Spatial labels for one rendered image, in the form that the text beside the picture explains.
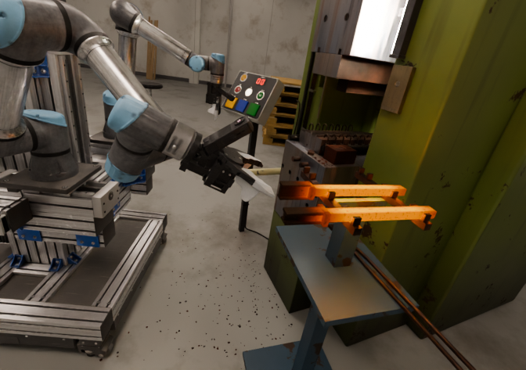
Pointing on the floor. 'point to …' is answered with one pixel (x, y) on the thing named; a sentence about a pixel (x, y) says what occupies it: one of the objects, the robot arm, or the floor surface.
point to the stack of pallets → (282, 113)
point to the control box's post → (253, 156)
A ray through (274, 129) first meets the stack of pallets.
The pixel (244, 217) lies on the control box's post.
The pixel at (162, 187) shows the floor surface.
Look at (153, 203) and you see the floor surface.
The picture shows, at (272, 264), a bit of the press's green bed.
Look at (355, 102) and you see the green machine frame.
